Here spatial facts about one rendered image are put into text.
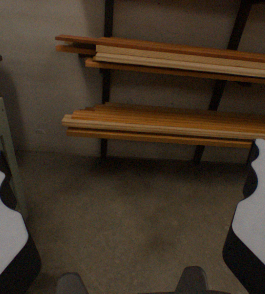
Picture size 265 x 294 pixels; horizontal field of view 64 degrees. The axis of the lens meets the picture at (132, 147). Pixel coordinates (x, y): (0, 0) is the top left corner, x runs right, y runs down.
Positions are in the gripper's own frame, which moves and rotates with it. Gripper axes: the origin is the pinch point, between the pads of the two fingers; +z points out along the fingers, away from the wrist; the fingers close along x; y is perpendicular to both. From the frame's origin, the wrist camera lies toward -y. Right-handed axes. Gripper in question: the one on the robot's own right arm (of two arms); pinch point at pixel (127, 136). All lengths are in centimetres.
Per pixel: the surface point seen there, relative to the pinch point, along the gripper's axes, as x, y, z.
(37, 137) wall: -92, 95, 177
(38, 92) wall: -78, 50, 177
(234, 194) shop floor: 94, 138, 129
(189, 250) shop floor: 37, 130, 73
